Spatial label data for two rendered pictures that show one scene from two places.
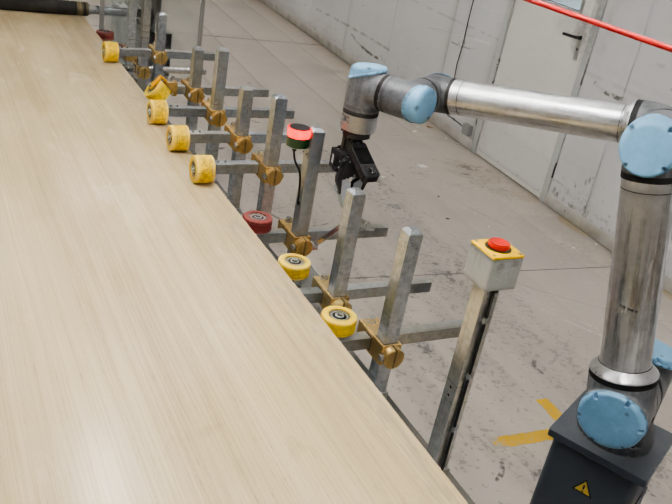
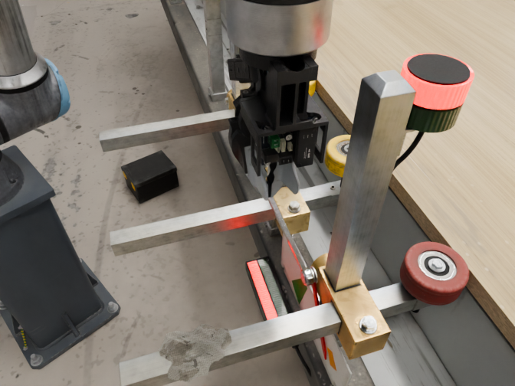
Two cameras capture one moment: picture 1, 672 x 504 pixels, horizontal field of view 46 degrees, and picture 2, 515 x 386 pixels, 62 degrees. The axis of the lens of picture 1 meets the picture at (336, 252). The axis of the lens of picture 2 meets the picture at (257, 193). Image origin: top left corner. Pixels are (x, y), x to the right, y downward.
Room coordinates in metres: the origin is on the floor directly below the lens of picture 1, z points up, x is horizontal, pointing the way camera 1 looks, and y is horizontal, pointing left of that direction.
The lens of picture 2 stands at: (2.28, 0.07, 1.36)
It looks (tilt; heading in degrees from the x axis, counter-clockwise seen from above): 45 degrees down; 193
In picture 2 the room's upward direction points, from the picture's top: straight up
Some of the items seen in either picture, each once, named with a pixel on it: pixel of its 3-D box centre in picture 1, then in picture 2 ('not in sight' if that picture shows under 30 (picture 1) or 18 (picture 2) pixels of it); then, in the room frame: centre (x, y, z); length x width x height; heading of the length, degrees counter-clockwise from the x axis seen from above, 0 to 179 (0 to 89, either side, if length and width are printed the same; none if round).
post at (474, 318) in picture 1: (459, 383); (212, 17); (1.28, -0.28, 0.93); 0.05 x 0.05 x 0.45; 31
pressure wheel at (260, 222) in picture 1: (255, 233); (425, 287); (1.91, 0.22, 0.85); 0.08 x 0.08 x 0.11
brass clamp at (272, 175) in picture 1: (266, 169); not in sight; (2.17, 0.25, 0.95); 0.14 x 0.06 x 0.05; 31
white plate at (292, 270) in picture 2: (305, 276); (309, 309); (1.92, 0.07, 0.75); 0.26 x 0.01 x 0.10; 31
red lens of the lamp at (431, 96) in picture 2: (299, 131); (434, 80); (1.91, 0.15, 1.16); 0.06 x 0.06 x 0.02
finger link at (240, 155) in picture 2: not in sight; (250, 139); (1.92, -0.02, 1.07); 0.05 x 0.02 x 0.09; 121
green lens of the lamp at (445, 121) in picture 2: (297, 140); (426, 104); (1.91, 0.15, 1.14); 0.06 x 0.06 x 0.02
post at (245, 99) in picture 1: (238, 159); not in sight; (2.37, 0.36, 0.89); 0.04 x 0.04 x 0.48; 31
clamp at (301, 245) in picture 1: (293, 237); (348, 300); (1.95, 0.12, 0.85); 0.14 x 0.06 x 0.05; 31
